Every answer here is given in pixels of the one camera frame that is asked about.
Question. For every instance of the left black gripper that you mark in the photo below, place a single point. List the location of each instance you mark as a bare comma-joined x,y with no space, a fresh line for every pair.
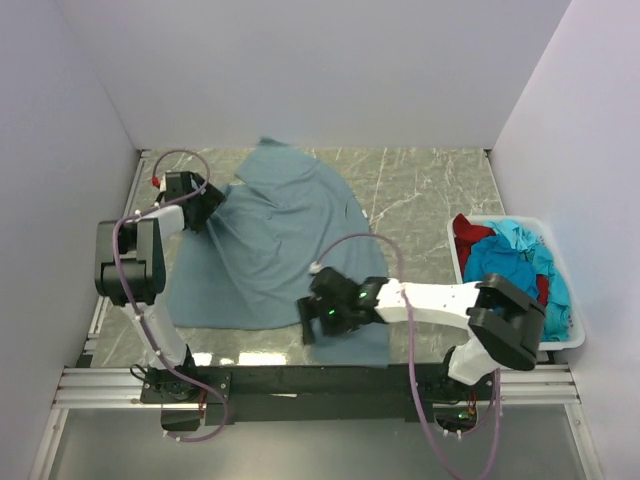
212,198

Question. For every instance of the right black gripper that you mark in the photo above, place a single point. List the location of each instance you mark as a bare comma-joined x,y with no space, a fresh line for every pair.
307,309

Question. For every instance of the grey blue t shirt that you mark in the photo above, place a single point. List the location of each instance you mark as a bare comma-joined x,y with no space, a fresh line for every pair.
248,267

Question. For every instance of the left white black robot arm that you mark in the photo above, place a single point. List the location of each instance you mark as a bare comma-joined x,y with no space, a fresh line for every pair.
130,267

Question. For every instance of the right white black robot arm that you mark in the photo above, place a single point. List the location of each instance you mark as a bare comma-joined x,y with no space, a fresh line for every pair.
503,323

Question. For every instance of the black base crossbar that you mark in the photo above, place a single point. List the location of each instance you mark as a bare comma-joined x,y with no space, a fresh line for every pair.
307,393

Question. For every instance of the bright blue t shirt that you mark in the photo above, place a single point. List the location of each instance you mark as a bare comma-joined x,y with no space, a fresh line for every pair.
531,245

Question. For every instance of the white plastic laundry basket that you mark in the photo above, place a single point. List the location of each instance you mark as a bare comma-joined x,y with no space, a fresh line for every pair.
577,334

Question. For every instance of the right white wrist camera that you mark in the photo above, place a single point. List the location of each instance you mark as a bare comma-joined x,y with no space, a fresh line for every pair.
314,268

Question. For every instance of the aluminium frame rail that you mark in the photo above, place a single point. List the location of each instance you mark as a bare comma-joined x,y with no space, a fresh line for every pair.
115,388

